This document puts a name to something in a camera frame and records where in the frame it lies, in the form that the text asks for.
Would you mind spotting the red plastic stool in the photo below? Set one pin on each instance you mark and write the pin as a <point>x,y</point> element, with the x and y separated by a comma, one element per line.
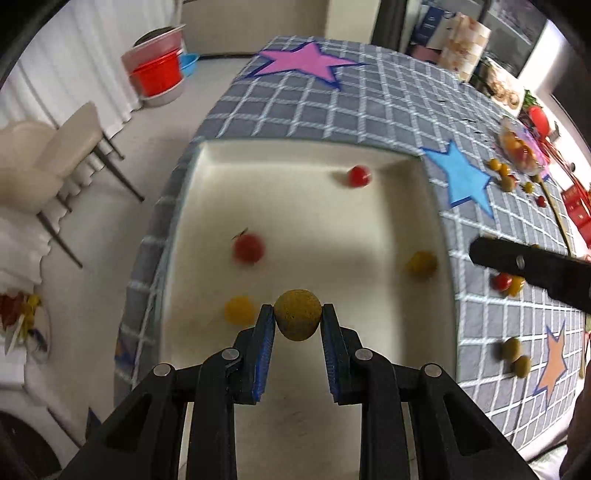
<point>539,121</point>

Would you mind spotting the grey checked tablecloth with stars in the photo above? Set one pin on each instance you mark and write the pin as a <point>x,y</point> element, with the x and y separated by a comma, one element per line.
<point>369,101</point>

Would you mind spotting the red plastic basin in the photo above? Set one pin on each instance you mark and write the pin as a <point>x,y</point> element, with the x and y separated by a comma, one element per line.
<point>157,76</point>

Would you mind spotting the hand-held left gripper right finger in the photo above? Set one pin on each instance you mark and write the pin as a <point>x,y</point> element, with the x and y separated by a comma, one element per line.
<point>333,355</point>

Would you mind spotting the beige chair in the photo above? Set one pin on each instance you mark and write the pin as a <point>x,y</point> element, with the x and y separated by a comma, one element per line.
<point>51,152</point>

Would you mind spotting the brown longan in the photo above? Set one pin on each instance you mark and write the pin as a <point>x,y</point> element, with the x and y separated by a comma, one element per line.
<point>511,348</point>
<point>298,314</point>
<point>523,365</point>
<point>508,183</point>

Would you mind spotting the red box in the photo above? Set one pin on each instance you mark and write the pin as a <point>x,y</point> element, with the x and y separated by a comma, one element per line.
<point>577,203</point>

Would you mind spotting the white rectangular tray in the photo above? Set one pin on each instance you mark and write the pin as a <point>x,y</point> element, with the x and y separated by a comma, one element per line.
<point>314,221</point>

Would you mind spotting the white plastic basin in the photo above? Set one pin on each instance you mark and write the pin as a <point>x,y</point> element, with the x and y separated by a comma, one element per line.
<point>164,98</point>

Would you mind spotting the clear plastic tomato container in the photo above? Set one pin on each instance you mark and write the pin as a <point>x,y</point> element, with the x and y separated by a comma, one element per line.
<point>521,145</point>

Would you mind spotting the blue plastic basin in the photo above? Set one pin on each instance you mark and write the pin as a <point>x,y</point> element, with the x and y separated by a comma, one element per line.
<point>189,63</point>

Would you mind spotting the wooden strip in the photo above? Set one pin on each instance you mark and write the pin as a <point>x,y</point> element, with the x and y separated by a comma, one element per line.
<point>556,217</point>

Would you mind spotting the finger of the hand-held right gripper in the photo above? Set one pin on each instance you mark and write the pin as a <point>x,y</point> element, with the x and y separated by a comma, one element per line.
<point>531,267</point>

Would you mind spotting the red and yellow toy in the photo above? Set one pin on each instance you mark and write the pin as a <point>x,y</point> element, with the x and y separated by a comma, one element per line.
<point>18,314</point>

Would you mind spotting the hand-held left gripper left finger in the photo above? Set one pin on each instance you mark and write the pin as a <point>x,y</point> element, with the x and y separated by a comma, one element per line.
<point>263,355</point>

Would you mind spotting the printed cushion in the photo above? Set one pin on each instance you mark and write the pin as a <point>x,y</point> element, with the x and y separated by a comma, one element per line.
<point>503,87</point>

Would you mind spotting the food print box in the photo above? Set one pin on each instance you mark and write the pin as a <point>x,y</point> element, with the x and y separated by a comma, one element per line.
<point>464,44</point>

